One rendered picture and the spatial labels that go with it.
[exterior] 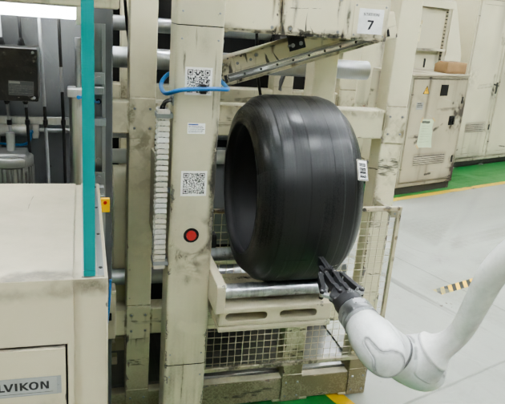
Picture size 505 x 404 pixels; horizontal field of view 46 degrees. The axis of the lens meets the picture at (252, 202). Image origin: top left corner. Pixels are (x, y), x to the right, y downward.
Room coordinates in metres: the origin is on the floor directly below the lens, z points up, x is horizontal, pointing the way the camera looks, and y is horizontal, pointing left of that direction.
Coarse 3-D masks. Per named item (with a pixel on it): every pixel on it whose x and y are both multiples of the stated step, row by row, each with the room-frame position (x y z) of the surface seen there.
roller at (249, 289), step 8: (296, 280) 1.69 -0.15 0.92; (304, 280) 1.69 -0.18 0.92; (312, 280) 1.69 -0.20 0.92; (232, 288) 1.61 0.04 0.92; (240, 288) 1.61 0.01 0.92; (248, 288) 1.62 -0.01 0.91; (256, 288) 1.62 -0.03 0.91; (264, 288) 1.63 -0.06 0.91; (272, 288) 1.64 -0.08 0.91; (280, 288) 1.64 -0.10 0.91; (288, 288) 1.65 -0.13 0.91; (296, 288) 1.66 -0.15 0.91; (304, 288) 1.66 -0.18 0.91; (312, 288) 1.67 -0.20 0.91; (328, 288) 1.69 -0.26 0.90; (232, 296) 1.60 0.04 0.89; (240, 296) 1.61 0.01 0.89; (248, 296) 1.62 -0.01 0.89; (256, 296) 1.62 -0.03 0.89; (264, 296) 1.63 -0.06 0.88
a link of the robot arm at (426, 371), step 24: (504, 240) 1.15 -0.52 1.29; (504, 264) 1.12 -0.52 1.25; (480, 288) 1.16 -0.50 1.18; (480, 312) 1.17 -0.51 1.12; (408, 336) 1.29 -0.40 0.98; (432, 336) 1.26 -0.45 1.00; (456, 336) 1.22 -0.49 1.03; (432, 360) 1.21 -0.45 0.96; (408, 384) 1.23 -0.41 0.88; (432, 384) 1.24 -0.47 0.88
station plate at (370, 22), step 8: (360, 8) 2.05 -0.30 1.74; (360, 16) 2.05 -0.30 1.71; (368, 16) 2.06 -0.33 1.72; (376, 16) 2.07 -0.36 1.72; (360, 24) 2.05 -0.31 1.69; (368, 24) 2.06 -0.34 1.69; (376, 24) 2.07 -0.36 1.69; (360, 32) 2.05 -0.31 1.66; (368, 32) 2.06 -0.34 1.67; (376, 32) 2.07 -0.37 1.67
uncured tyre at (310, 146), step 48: (288, 96) 1.79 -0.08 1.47; (240, 144) 2.03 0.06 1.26; (288, 144) 1.58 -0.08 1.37; (336, 144) 1.62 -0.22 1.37; (240, 192) 2.03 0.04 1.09; (288, 192) 1.52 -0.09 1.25; (336, 192) 1.55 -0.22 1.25; (240, 240) 1.90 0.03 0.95; (288, 240) 1.52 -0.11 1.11; (336, 240) 1.56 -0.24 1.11
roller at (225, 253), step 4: (212, 248) 1.88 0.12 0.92; (216, 248) 1.89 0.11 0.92; (220, 248) 1.89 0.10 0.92; (224, 248) 1.89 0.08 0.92; (228, 248) 1.90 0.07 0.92; (212, 252) 1.87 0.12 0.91; (216, 252) 1.87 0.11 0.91; (220, 252) 1.88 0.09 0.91; (224, 252) 1.88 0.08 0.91; (228, 252) 1.88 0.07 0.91; (212, 256) 1.87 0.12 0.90; (216, 256) 1.87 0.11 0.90; (220, 256) 1.87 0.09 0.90; (224, 256) 1.88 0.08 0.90; (228, 256) 1.88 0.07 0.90; (232, 256) 1.89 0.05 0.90; (216, 260) 1.88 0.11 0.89; (220, 260) 1.88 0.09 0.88; (224, 260) 1.89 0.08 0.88; (228, 260) 1.89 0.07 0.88
